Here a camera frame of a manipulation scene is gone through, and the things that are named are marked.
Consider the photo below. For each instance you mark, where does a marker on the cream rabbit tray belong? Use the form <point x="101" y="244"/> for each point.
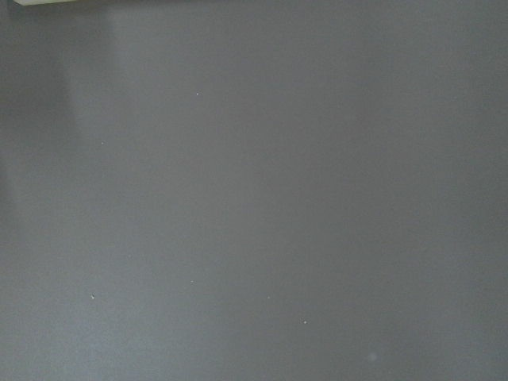
<point x="39" y="2"/>

